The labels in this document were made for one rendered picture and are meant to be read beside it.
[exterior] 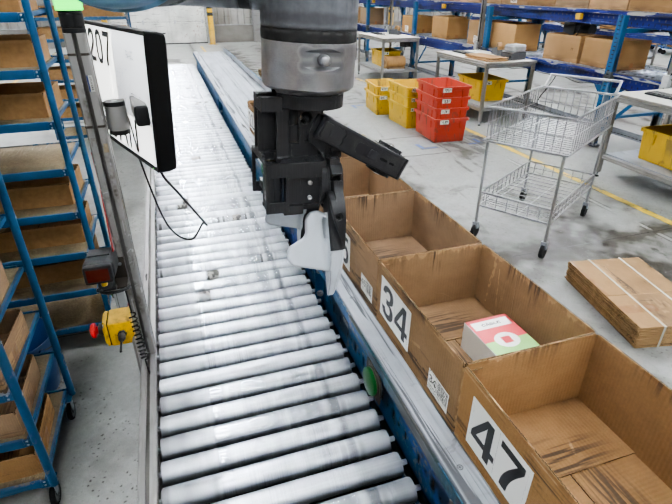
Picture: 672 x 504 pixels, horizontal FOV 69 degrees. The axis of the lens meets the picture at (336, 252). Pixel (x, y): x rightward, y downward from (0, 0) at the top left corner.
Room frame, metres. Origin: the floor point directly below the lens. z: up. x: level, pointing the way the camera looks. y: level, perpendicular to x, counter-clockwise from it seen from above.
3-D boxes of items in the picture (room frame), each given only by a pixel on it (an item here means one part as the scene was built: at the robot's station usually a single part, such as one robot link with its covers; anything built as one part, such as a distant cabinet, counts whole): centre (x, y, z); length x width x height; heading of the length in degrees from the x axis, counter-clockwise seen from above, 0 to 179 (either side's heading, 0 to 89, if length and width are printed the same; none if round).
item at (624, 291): (2.34, -1.71, 0.06); 0.69 x 0.47 x 0.13; 6
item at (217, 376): (1.01, 0.22, 0.72); 0.52 x 0.05 x 0.05; 108
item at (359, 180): (1.64, -0.06, 0.96); 0.39 x 0.29 x 0.17; 18
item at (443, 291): (0.89, -0.30, 0.96); 0.39 x 0.29 x 0.17; 18
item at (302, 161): (0.50, 0.04, 1.48); 0.09 x 0.08 x 0.12; 110
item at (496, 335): (0.85, -0.37, 0.92); 0.16 x 0.11 x 0.07; 19
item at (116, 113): (1.20, 0.48, 1.40); 0.28 x 0.11 x 0.11; 18
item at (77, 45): (1.06, 0.52, 1.11); 0.12 x 0.05 x 0.88; 18
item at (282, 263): (1.50, 0.38, 0.72); 0.52 x 0.05 x 0.05; 108
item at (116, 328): (1.01, 0.57, 0.84); 0.15 x 0.09 x 0.07; 18
